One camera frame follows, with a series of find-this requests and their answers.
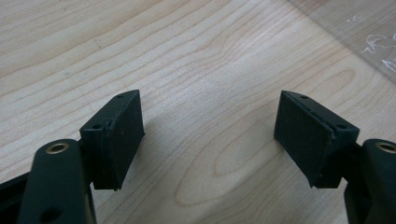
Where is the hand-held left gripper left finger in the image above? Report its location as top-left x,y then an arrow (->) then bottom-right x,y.
78,89 -> 146,191

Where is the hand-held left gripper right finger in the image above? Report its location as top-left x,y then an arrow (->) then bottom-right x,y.
274,90 -> 361,189

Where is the clear plastic box white trim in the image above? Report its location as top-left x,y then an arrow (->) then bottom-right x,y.
286,0 -> 396,84

